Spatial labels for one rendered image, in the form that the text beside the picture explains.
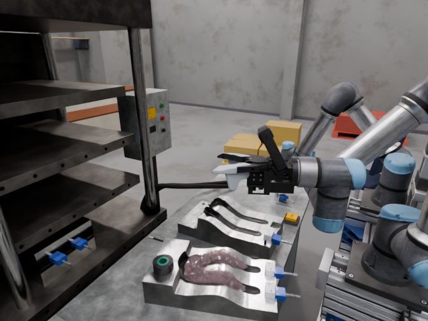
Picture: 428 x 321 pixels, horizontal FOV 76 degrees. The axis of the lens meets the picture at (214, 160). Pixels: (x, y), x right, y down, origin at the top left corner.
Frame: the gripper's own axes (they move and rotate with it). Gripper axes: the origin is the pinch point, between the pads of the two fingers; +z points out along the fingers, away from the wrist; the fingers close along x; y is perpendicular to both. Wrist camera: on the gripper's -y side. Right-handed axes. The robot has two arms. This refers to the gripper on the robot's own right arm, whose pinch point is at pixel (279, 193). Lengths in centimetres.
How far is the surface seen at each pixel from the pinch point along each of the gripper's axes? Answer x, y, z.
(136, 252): -94, -16, 5
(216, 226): -61, 6, -7
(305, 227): 93, -26, 85
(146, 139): -70, -42, -41
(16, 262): -138, -17, -15
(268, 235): -48, 27, -7
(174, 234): -72, -15, 5
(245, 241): -56, 20, -4
